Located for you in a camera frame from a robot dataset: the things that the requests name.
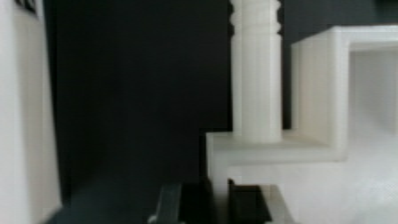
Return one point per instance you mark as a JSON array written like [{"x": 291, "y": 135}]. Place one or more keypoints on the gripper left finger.
[{"x": 186, "y": 205}]

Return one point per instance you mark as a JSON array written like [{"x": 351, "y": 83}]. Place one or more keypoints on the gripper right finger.
[{"x": 248, "y": 206}]

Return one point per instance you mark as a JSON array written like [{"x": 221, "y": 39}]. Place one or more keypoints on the white chair seat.
[{"x": 312, "y": 146}]

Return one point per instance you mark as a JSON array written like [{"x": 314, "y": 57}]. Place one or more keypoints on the white right fence bar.
[{"x": 30, "y": 175}]

